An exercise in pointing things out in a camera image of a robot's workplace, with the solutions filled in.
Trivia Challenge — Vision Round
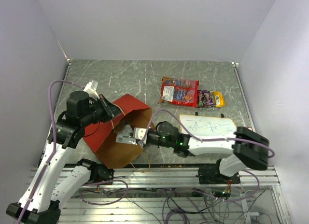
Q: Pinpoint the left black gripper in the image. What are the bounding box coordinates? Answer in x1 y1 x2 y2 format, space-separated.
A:
80 93 124 126

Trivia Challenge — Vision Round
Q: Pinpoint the silver green snack wrapper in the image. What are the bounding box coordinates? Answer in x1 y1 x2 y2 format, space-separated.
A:
116 124 136 145

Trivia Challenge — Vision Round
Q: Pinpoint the red paper bag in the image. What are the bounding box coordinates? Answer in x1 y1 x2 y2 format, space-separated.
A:
84 94 152 169

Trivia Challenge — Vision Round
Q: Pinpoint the red candy bag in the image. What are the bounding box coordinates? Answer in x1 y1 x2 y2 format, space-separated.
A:
159 76 199 108

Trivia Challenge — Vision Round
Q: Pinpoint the brown purple chocolate pack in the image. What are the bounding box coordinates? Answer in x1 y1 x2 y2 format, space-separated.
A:
197 90 215 108

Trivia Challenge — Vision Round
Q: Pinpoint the yellow snack pack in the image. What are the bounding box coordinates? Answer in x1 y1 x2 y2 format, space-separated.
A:
213 91 225 108

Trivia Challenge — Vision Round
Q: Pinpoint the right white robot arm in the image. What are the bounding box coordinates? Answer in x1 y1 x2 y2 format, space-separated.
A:
133 122 270 184

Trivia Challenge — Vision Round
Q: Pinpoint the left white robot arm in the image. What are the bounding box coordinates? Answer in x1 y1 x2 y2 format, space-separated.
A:
6 91 123 224

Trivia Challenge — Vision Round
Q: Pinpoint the small whiteboard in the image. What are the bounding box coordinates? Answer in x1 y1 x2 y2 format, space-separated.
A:
179 114 237 136

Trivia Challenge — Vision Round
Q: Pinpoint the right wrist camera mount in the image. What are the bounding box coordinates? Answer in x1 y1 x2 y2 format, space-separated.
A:
133 127 147 145

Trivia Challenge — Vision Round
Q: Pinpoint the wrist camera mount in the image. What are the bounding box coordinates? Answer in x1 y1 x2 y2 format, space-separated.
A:
133 127 147 145
83 80 99 99

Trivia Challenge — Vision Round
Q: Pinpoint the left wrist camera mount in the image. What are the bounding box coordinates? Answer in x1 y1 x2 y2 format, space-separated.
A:
83 80 99 99

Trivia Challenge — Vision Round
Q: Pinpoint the aluminium rail frame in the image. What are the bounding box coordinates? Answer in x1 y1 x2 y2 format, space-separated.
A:
52 164 291 224

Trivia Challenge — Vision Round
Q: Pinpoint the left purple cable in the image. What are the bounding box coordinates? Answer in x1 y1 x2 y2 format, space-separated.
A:
16 80 85 224

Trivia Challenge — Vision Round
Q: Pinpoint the purple cable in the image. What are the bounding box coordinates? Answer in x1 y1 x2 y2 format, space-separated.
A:
140 109 276 203
16 80 85 224

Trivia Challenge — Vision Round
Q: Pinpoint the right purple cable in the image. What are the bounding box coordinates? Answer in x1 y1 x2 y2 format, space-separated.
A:
140 109 276 203

